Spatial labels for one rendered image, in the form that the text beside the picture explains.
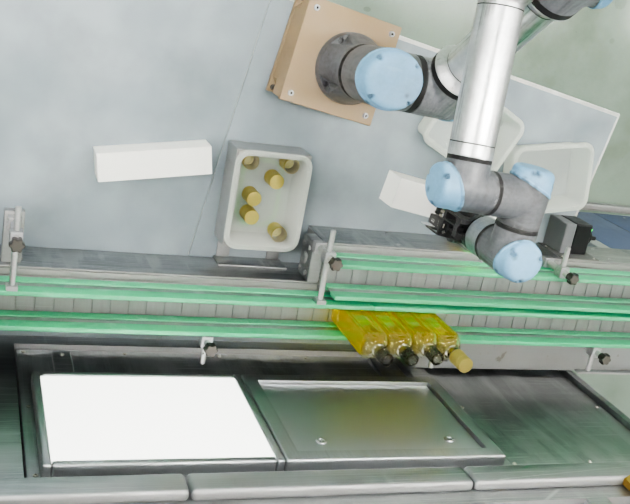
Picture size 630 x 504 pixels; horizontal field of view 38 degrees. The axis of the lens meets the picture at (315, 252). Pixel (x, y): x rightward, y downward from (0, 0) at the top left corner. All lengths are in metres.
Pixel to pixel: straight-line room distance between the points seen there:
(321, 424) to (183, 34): 0.85
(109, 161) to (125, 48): 0.23
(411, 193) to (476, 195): 0.34
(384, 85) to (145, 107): 0.53
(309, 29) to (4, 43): 0.61
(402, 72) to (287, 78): 0.28
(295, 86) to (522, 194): 0.62
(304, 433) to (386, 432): 0.18
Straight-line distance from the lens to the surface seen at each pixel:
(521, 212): 1.58
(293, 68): 1.96
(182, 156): 1.99
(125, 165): 1.97
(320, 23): 1.98
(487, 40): 1.52
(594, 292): 2.47
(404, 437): 1.91
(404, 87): 1.81
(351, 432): 1.89
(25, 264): 1.96
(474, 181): 1.51
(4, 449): 1.74
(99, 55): 1.98
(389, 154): 2.20
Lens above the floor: 2.70
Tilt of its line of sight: 62 degrees down
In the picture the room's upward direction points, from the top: 138 degrees clockwise
